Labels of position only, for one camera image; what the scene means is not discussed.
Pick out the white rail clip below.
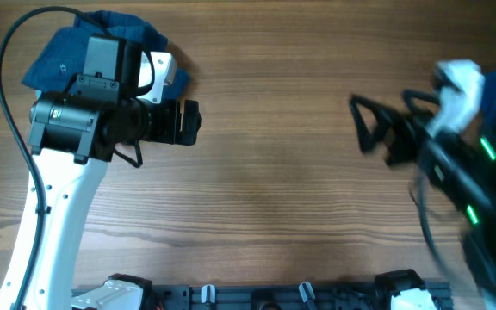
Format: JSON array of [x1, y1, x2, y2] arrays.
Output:
[[201, 284, 216, 305], [298, 282, 317, 310]]

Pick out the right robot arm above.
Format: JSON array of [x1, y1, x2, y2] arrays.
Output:
[[348, 90, 496, 302]]

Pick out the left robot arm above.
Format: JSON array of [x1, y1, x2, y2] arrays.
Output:
[[0, 34, 202, 309]]

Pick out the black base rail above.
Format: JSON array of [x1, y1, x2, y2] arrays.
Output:
[[70, 282, 454, 310]]

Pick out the dark blue shorts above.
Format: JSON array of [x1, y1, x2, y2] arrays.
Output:
[[22, 10, 168, 92]]

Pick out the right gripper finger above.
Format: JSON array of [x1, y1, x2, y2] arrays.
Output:
[[401, 89, 440, 114], [348, 93, 394, 155]]

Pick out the black cable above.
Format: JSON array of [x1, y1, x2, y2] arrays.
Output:
[[409, 171, 468, 285], [0, 5, 157, 310]]

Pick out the left black cable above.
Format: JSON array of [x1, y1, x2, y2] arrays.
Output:
[[0, 5, 157, 310]]

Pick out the left white rail clip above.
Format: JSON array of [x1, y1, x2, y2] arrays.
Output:
[[201, 284, 216, 305]]

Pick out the right white rail clip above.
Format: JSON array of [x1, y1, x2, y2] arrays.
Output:
[[298, 282, 317, 310]]

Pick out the right black cable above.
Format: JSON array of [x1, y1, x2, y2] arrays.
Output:
[[409, 171, 468, 285]]

